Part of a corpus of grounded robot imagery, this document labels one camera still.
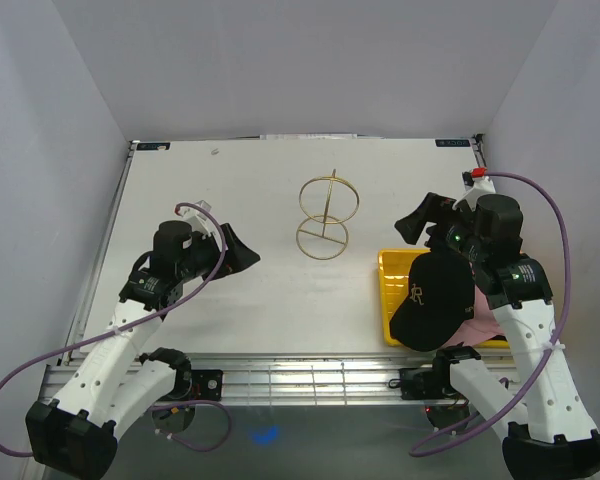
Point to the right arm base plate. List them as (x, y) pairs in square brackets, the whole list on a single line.
[(425, 384)]

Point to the blue corner label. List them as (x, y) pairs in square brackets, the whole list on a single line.
[(453, 143), (152, 146)]

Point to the gold wire hat stand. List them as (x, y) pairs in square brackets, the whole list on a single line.
[(315, 225)]

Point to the yellow plastic tray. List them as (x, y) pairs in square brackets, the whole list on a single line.
[(393, 269)]

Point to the left blue corner label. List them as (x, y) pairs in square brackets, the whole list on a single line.
[(152, 146)]

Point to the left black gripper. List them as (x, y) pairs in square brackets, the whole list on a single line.
[(238, 256)]

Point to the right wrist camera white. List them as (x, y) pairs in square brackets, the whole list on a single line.
[(476, 183)]

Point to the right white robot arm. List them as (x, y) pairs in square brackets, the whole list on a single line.
[(544, 429)]

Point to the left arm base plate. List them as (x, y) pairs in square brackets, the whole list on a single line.
[(205, 384)]

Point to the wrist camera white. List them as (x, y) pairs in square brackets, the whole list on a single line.
[(195, 215), (476, 183)]

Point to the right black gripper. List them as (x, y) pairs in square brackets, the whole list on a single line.
[(434, 209)]

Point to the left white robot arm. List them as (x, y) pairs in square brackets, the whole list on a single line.
[(78, 430)]

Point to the aluminium frame rail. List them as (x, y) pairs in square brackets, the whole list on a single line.
[(340, 380)]

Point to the black baseball cap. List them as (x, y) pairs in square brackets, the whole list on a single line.
[(440, 298)]

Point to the pink baseball cap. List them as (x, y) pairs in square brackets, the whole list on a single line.
[(481, 328)]

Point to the right blue corner label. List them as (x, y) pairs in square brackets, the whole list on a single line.
[(453, 143)]

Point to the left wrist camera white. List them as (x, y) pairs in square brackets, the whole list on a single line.
[(195, 215)]

